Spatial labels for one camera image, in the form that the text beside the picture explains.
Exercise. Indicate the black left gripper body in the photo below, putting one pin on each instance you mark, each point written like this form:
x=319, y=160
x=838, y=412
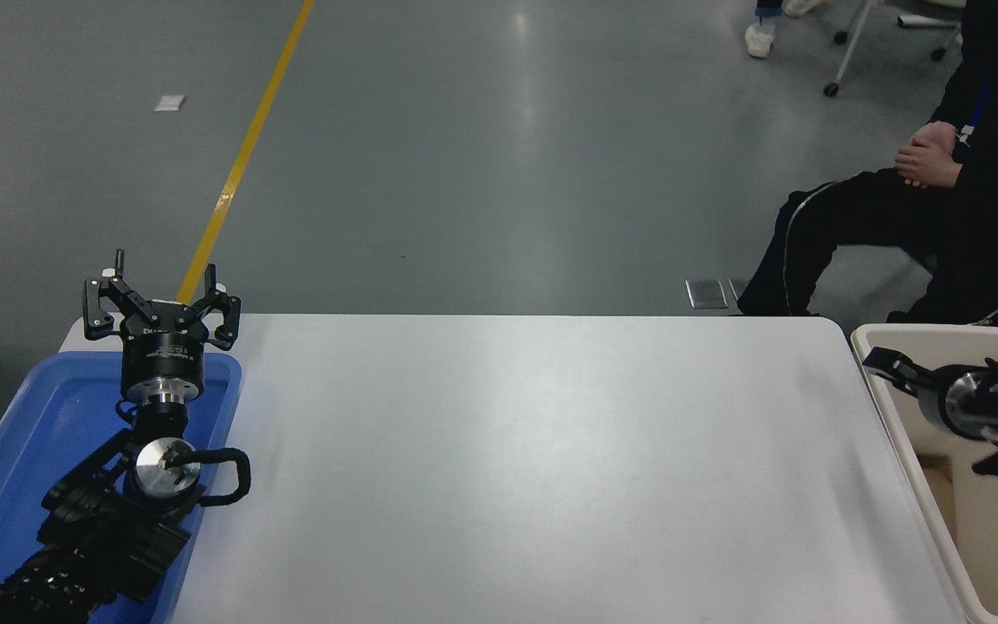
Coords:
x=162, y=351

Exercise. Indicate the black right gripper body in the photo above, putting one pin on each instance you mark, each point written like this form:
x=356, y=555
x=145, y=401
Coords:
x=936, y=399

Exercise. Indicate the seated person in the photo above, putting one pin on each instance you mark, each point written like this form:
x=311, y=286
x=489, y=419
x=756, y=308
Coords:
x=984, y=234

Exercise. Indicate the seated person's left hand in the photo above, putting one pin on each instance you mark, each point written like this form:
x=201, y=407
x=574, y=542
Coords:
x=928, y=172

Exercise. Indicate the large metal floor plate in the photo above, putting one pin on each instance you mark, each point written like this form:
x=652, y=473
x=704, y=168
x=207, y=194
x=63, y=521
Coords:
x=707, y=293

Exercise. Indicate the blue plastic tray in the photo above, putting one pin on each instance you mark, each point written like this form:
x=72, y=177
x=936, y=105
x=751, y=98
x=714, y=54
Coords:
x=40, y=416

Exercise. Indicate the small metal floor plate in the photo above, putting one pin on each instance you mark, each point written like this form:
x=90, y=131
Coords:
x=739, y=288

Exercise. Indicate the standing person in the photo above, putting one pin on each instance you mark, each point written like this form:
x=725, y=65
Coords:
x=760, y=39

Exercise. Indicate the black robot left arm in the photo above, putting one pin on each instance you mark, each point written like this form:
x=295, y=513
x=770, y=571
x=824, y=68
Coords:
x=87, y=529

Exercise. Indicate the large pale plastic bin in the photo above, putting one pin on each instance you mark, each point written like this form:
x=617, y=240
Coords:
x=897, y=433

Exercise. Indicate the seated person's right hand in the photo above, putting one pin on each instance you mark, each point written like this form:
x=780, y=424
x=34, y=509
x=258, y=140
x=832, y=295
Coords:
x=932, y=139

